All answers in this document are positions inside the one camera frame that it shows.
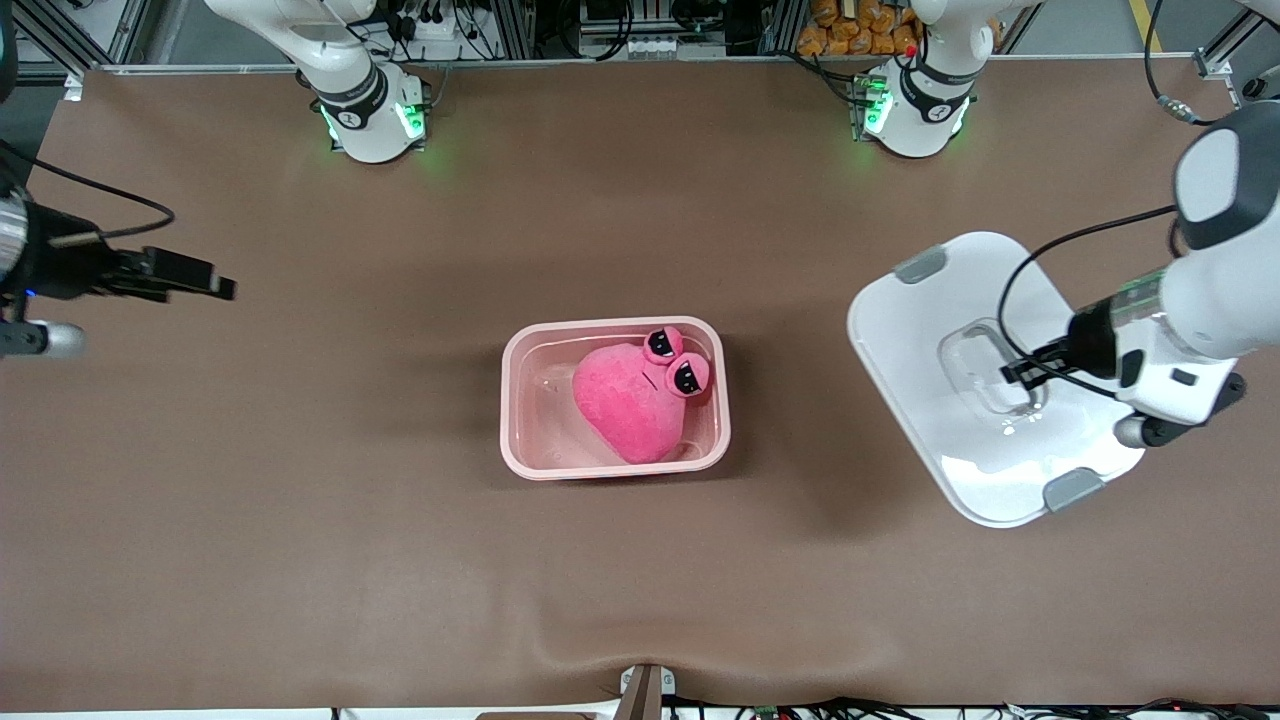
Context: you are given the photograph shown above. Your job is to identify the aluminium frame post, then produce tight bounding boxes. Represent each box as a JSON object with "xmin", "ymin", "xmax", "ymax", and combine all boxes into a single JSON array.
[
  {"xmin": 762, "ymin": 0, "xmax": 806, "ymax": 56},
  {"xmin": 488, "ymin": 0, "xmax": 536, "ymax": 59}
]

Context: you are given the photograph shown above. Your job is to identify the orange snack packets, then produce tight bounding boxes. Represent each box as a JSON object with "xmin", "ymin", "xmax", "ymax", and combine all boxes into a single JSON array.
[{"xmin": 797, "ymin": 0, "xmax": 921, "ymax": 57}]

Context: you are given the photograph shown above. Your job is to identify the aluminium frame struts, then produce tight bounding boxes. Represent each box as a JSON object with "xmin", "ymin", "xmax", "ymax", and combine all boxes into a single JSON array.
[{"xmin": 0, "ymin": 0, "xmax": 151, "ymax": 76}]

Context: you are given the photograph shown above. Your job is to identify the white power strip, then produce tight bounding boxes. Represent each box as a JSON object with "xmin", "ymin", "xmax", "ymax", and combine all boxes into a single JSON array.
[{"xmin": 395, "ymin": 10, "xmax": 483, "ymax": 61}]

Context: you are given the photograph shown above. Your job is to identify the pink plush toy with sunglasses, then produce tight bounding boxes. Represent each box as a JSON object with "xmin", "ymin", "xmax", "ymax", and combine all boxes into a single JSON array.
[{"xmin": 571, "ymin": 325, "xmax": 712, "ymax": 465}]

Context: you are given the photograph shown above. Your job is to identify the aluminium corner post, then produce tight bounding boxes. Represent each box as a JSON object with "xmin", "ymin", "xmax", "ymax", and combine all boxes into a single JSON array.
[{"xmin": 1195, "ymin": 0, "xmax": 1280, "ymax": 79}]

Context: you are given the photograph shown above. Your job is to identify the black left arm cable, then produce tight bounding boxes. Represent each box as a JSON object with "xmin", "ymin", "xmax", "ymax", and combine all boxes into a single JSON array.
[{"xmin": 995, "ymin": 0, "xmax": 1216, "ymax": 399}]

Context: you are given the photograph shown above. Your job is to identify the pink plastic storage box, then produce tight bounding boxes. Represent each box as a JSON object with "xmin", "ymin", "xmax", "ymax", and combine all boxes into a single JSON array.
[{"xmin": 499, "ymin": 316, "xmax": 732, "ymax": 482}]

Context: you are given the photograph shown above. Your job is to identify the white lid with grey handle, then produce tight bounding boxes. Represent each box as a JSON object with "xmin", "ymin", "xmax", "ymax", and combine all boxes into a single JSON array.
[{"xmin": 847, "ymin": 232, "xmax": 1151, "ymax": 529}]

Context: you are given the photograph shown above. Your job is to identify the brown table mat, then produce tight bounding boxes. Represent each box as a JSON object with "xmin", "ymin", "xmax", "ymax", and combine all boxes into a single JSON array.
[{"xmin": 0, "ymin": 55, "xmax": 1280, "ymax": 713}]

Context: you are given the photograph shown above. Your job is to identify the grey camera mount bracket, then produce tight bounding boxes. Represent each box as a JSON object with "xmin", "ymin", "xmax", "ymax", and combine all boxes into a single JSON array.
[{"xmin": 618, "ymin": 663, "xmax": 677, "ymax": 720}]

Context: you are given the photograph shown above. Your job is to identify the aluminium table edge rail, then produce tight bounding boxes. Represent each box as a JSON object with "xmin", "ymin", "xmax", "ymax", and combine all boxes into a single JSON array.
[{"xmin": 100, "ymin": 55, "xmax": 1201, "ymax": 73}]

